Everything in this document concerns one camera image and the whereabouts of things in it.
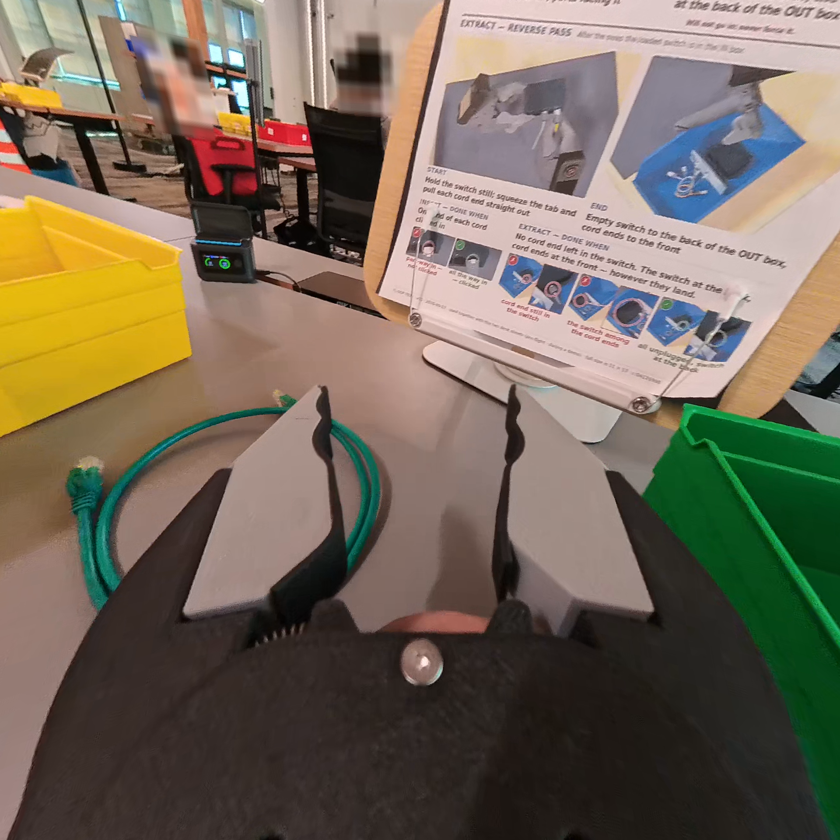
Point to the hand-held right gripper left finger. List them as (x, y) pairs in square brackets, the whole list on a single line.
[(275, 512)]

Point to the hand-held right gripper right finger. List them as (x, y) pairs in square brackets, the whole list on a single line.
[(564, 525)]

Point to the green plastic bin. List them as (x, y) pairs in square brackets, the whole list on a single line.
[(722, 558)]

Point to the white board stand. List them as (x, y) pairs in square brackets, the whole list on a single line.
[(472, 371)]

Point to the small black charging case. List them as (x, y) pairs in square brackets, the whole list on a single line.
[(223, 262)]

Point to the yellow plastic bin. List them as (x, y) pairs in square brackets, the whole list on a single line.
[(98, 328)]

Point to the red office chair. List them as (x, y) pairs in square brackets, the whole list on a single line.
[(226, 164)]

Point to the wooden display board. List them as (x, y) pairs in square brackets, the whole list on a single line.
[(400, 164)]

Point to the red storage bin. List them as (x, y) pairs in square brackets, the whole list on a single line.
[(285, 132)]

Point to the yellow storage bin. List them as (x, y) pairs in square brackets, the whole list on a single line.
[(29, 95), (234, 123)]

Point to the blue floor bin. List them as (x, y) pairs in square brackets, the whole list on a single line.
[(56, 176)]

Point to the orange traffic cone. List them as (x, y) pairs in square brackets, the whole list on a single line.
[(8, 151)]

